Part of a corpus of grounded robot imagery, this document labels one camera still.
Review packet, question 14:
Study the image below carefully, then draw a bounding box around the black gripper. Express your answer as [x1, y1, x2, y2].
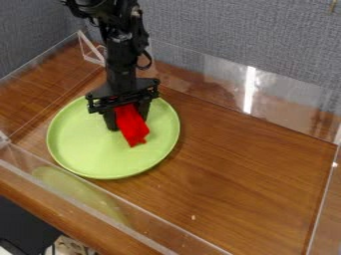
[86, 78, 161, 131]

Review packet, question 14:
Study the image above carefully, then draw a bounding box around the red block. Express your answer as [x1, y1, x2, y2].
[115, 104, 150, 147]

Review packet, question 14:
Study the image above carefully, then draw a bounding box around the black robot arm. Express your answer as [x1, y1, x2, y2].
[60, 0, 161, 130]

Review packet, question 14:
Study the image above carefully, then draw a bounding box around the green round plate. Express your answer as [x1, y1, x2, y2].
[46, 97, 181, 179]

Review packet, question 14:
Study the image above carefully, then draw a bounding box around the black box under table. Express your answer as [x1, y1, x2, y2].
[0, 196, 63, 255]

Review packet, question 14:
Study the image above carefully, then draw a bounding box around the black cable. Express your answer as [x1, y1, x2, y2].
[135, 49, 155, 72]

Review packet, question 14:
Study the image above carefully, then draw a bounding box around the clear acrylic corner bracket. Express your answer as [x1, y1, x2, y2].
[78, 30, 106, 67]

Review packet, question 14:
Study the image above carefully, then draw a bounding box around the clear acrylic enclosure wall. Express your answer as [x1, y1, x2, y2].
[0, 38, 341, 255]

